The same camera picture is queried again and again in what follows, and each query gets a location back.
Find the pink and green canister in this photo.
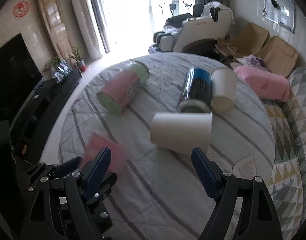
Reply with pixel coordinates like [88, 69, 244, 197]
[96, 61, 150, 115]

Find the quilted triangle pattern sofa cover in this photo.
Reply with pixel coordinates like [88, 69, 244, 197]
[262, 67, 306, 239]

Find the photo frame on cabinet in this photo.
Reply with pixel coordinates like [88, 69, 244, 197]
[52, 60, 73, 77]

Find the blue and black can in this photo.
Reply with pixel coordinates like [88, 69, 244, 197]
[176, 68, 212, 113]

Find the right tan sofa cushion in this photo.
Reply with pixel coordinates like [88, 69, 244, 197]
[256, 36, 299, 77]

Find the wall whiteboard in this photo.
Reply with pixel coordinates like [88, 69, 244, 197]
[262, 0, 295, 33]

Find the white massage chair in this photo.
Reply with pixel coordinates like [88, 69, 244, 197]
[148, 1, 235, 54]

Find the far white paper cup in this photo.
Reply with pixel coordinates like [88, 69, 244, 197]
[211, 67, 238, 113]

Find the purple patterned pillow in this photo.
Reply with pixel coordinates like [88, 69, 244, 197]
[236, 54, 269, 72]

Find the red round wall decoration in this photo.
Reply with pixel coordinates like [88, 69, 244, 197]
[13, 1, 30, 18]

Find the near white paper cup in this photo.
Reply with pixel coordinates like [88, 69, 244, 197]
[150, 113, 213, 156]

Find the pink plastic cup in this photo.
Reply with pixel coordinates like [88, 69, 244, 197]
[78, 132, 129, 174]

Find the small green potted plant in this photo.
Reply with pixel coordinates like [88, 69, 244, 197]
[43, 56, 61, 73]

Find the left grey curtain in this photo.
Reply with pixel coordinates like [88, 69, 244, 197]
[91, 0, 110, 53]

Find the tan sofa cushion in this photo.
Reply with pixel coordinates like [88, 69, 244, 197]
[229, 23, 270, 55]
[256, 36, 299, 77]

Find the black television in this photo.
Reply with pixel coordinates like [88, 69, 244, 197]
[0, 34, 43, 124]

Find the pink towel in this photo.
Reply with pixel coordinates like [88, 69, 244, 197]
[234, 66, 290, 102]

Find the white standing air conditioner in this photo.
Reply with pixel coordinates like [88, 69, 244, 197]
[71, 0, 105, 60]

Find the potted plant in red pot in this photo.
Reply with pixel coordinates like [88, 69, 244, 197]
[69, 46, 88, 72]

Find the white paper cup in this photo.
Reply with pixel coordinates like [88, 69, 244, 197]
[211, 67, 238, 113]
[150, 113, 213, 156]

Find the left tan sofa cushion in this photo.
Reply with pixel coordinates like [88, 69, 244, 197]
[229, 23, 270, 55]

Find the black tv cabinet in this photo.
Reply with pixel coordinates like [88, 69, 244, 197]
[10, 69, 82, 164]

